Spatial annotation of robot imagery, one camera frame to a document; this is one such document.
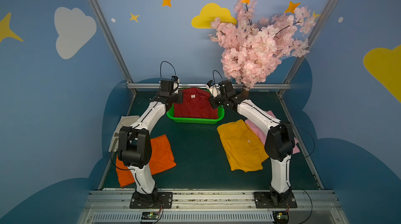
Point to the right aluminium frame post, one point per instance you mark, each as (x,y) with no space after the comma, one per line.
(321,21)

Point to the left green circuit board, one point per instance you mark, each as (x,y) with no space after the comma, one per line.
(150,216)

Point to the green plastic basket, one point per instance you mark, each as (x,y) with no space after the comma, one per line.
(221,114)

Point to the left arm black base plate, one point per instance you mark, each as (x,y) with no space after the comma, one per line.
(157,200)

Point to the left aluminium frame post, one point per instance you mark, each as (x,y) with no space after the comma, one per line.
(101,19)

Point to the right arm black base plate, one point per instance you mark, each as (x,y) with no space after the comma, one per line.
(275,200)

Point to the aluminium frame post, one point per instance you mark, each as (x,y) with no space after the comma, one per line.
(321,21)
(101,19)

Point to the orange t-shirt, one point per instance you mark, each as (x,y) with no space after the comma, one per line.
(162,159)

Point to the aluminium front rail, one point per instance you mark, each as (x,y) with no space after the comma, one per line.
(111,206)

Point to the yellow t-shirt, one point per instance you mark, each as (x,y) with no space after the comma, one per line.
(243,148)

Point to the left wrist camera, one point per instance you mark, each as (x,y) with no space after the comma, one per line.
(175,80)

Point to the dark red t-shirt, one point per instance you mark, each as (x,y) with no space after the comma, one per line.
(195,104)

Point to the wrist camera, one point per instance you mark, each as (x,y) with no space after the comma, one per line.
(213,88)
(175,80)

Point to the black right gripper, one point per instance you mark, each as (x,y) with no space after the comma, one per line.
(215,100)

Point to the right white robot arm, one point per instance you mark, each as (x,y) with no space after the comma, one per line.
(279,142)

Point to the pink artificial blossom tree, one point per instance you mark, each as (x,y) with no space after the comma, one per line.
(253,51)

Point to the right green circuit board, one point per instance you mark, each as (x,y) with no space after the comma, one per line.
(280,218)

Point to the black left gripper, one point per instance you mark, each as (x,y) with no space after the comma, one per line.
(175,97)

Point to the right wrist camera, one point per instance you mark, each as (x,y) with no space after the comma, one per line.
(213,88)

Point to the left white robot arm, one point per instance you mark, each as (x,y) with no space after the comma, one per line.
(134,144)

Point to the green circuit board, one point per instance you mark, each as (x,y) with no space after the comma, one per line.
(280,218)
(150,216)

